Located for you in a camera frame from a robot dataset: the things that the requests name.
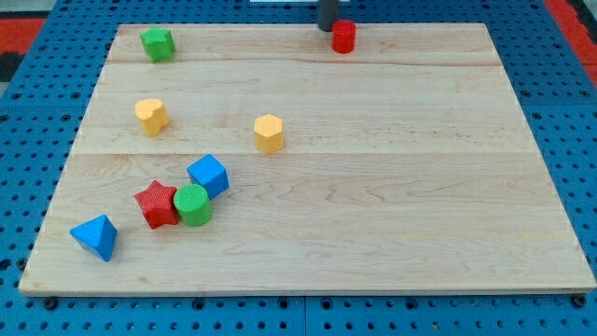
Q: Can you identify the yellow hexagon block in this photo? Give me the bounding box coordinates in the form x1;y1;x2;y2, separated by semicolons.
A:
254;114;284;153

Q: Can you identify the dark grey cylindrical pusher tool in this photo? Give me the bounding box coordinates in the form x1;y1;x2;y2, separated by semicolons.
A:
317;0;340;32

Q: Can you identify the red star block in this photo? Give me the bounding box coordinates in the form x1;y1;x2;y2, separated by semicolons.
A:
134;180;179;230

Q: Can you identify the blue cube block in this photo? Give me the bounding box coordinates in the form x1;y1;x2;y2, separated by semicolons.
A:
187;154;229;200

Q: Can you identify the blue triangle block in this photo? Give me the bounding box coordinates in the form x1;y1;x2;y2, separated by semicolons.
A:
69;215;118;262

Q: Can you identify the red cylinder block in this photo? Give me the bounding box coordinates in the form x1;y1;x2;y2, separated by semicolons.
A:
331;20;357;54

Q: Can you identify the green cylinder block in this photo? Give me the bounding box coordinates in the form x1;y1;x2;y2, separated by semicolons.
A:
174;184;213;227

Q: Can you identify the green star block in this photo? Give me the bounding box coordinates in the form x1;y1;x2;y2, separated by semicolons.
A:
140;26;175;63

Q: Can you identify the yellow heart block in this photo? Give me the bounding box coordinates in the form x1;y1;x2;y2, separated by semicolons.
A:
134;98;170;136

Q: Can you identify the light wooden board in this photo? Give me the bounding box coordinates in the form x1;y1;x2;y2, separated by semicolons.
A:
20;23;596;297

